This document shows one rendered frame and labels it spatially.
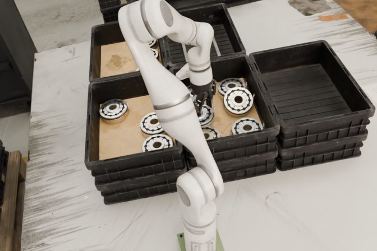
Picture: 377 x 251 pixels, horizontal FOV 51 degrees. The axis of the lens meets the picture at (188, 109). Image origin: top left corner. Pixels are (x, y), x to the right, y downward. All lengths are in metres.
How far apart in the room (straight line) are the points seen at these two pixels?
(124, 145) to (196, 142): 0.48
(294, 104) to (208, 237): 0.59
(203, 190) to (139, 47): 0.36
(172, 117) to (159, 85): 0.08
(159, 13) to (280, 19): 1.33
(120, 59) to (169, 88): 0.87
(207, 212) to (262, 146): 0.33
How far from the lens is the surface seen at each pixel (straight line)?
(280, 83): 1.52
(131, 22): 0.87
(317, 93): 1.49
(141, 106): 1.48
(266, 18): 2.14
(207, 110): 1.38
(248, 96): 1.39
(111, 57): 1.76
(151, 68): 0.89
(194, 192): 0.94
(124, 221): 1.34
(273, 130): 1.21
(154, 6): 0.85
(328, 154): 1.41
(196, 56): 1.20
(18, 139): 2.84
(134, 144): 1.35
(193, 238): 1.11
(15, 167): 2.47
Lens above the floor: 1.82
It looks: 44 degrees down
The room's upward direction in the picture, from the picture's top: 9 degrees counter-clockwise
